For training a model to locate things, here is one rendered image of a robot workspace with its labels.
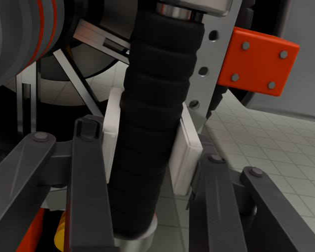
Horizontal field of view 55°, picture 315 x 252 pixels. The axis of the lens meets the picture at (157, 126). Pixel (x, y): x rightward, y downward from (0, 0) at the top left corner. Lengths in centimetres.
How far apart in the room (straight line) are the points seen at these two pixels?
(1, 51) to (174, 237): 119
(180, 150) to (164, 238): 119
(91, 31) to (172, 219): 109
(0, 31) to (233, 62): 26
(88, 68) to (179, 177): 52
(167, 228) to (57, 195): 96
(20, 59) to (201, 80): 21
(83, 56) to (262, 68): 37
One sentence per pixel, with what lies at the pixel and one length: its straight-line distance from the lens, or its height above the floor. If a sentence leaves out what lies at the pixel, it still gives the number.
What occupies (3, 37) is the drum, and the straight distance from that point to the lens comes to 25.
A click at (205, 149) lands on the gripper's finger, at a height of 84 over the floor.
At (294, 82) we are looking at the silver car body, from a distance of 61.
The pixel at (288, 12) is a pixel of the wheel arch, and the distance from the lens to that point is 58.
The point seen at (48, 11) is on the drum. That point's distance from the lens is 34.
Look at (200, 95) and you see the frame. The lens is 40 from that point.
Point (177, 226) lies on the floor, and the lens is 141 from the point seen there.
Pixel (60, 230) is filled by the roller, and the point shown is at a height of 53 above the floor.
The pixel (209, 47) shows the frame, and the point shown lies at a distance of 38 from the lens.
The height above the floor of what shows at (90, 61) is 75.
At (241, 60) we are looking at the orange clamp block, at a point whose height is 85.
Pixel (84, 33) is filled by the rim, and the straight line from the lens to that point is 48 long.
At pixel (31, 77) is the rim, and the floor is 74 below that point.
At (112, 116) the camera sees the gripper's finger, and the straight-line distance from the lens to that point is 15.
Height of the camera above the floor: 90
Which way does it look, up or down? 23 degrees down
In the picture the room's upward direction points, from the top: 14 degrees clockwise
